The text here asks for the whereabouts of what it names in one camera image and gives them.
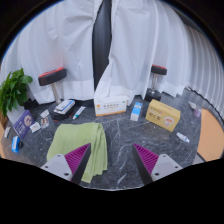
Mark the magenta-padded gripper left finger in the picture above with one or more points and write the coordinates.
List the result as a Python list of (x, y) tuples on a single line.
[(65, 165)]

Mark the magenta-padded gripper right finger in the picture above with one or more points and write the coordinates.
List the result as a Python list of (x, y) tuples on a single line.
[(156, 166)]

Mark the light green folded towel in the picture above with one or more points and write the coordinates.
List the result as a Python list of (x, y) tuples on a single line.
[(76, 140)]

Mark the small white sachet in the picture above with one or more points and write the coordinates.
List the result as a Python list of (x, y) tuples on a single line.
[(182, 137)]

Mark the pill blister pack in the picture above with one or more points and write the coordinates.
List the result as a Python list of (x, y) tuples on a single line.
[(44, 122)]

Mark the white orange-printed flat packet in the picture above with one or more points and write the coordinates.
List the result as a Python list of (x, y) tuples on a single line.
[(35, 127)]

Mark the small black round object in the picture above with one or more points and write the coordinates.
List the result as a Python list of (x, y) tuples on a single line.
[(21, 145)]

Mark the yellow cardboard box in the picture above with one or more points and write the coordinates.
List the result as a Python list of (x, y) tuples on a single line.
[(162, 116)]

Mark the blue and white box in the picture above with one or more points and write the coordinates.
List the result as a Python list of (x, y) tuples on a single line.
[(15, 144)]

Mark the white tube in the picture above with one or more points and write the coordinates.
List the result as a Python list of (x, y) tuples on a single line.
[(79, 112)]

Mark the stack of white booklets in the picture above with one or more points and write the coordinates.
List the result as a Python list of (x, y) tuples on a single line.
[(64, 106)]

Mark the purple cardboard box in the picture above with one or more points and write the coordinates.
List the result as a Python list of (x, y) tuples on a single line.
[(23, 124)]

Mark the small blue white carton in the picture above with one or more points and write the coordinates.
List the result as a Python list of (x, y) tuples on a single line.
[(136, 111)]

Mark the small white wrapped packet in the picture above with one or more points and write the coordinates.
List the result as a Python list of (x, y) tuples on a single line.
[(7, 132)]

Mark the small pale plastic packet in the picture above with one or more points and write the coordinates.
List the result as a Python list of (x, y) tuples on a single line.
[(196, 111)]

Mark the white and orange box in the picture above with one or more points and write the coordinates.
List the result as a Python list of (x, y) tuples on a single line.
[(111, 106)]

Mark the black red-topped bar stool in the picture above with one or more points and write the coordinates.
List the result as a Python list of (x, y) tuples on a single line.
[(51, 76), (159, 69)]

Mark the green plant in white pot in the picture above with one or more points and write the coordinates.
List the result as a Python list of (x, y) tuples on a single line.
[(13, 90)]

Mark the white curtain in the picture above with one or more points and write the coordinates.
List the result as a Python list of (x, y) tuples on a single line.
[(56, 43), (150, 36)]

